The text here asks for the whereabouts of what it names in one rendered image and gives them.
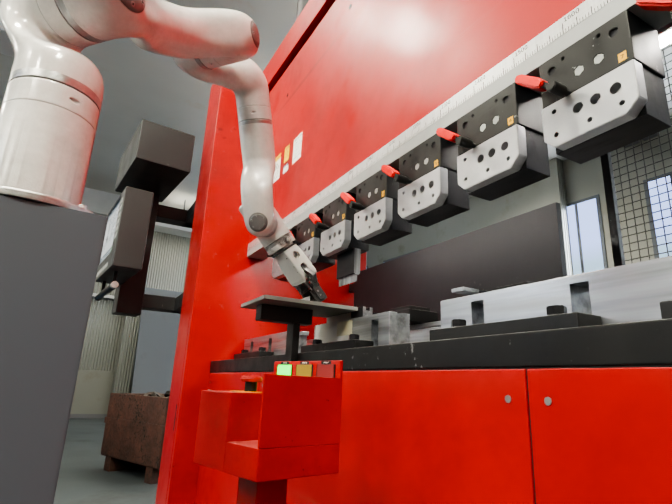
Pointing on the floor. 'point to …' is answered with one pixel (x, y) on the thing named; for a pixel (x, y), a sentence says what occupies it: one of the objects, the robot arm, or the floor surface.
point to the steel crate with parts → (135, 432)
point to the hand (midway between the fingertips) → (314, 296)
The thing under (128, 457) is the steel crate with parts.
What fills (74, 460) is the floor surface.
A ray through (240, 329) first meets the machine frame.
